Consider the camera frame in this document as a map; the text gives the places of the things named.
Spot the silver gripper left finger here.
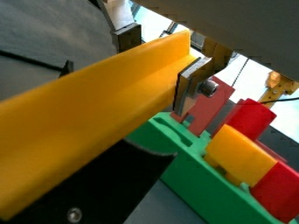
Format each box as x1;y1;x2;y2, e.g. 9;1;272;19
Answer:
97;0;142;53

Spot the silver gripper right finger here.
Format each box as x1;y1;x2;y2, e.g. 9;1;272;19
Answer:
172;38;232;116

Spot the yellow star prism block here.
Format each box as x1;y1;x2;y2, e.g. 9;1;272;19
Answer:
0;31;194;221

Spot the red arch block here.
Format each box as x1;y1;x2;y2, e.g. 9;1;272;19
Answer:
171;77;235;137

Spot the red tall cylinder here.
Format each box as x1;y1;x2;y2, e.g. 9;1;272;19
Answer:
212;98;276;140

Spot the yellow rounded block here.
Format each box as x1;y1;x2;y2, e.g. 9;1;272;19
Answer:
206;124;278;187

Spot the green shape sorter base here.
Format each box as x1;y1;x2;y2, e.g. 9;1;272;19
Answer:
127;112;299;224

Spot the red hexagonal prism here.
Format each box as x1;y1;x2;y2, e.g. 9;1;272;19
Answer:
250;162;299;223

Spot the black fixture bracket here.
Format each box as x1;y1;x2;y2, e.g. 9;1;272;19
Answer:
0;140;176;224

